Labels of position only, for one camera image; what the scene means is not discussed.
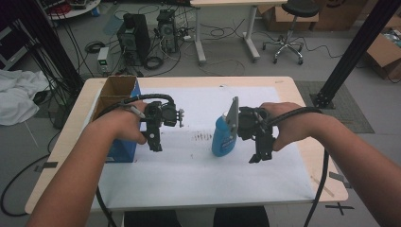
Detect white-legged desk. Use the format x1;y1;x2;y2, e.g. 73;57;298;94
189;0;288;66

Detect blue plastic bottle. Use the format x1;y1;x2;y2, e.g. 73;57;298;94
211;113;236;158

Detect open cardboard box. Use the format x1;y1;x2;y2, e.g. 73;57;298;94
364;15;401;80

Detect white table mat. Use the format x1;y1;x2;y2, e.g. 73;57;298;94
90;86;317;212

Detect small black computer tower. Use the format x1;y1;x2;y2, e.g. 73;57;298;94
156;9;180;54

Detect white power supply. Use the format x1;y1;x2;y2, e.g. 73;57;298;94
96;46;111;76

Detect person's right hand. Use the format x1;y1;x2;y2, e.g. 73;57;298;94
259;101;320;152

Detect grey tape strip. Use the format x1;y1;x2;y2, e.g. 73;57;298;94
33;161;60;173
328;171;353;190

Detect coiled black cable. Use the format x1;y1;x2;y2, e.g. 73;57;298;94
84;40;106;54
143;56;165;71

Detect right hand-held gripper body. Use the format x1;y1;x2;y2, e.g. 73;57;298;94
226;96;275;142

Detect grey floor mat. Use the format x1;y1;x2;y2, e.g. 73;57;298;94
294;80;375;134

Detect long black floor cable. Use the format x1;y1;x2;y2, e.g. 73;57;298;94
0;131;61;218

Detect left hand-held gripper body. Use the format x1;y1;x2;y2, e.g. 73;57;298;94
144;99;185;130

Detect grey cable plug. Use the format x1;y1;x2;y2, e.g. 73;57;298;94
130;105;147;120

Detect brown cardboard box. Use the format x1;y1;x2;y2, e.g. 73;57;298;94
257;4;320;32
313;0;371;31

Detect white cloth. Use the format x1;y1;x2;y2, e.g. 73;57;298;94
0;68;50;127

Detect black metal post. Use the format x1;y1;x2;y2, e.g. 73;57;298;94
310;0;401;110
12;0;85;97

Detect blue-sided cardboard box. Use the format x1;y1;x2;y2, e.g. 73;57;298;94
90;75;142;164

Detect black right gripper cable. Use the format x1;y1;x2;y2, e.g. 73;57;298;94
267;106;331;227

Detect large black computer tower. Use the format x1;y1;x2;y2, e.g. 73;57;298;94
116;12;151;66

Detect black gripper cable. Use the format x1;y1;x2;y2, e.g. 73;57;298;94
267;106;331;227
95;94;176;227

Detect person's left hand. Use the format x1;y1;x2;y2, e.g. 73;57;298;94
94;100;149;146

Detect black swivel stool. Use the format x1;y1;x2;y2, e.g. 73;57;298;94
262;0;321;66

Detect person's dark pants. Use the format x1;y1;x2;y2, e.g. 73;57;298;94
123;206;270;227

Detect round white table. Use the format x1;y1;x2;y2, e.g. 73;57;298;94
46;0;102;21

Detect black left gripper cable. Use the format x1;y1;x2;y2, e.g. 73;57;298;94
95;94;176;227

